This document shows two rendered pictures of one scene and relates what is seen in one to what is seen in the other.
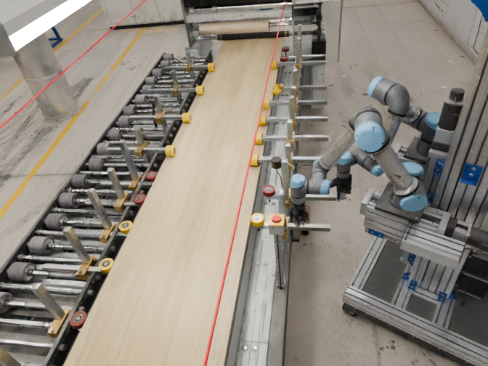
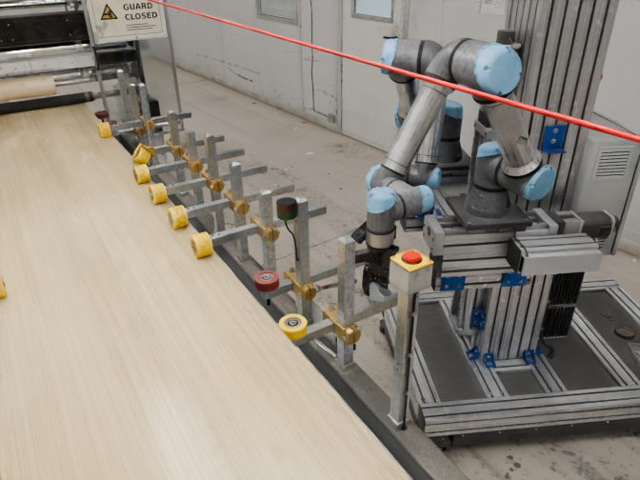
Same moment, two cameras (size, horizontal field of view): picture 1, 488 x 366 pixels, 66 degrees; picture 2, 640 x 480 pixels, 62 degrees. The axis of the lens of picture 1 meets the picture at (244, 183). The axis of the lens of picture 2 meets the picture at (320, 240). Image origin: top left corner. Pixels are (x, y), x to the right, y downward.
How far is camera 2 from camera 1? 1.14 m
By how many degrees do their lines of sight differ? 38
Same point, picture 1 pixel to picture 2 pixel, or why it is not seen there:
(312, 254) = not seen: hidden behind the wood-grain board
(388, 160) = (516, 111)
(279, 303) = (426, 452)
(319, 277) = not seen: hidden behind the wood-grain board
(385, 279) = (450, 372)
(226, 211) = (222, 339)
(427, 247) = (559, 254)
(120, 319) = not seen: outside the picture
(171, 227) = (123, 420)
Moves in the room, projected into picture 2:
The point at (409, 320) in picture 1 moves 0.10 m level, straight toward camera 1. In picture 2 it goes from (525, 406) to (536, 426)
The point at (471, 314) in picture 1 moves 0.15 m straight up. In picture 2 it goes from (567, 361) to (574, 334)
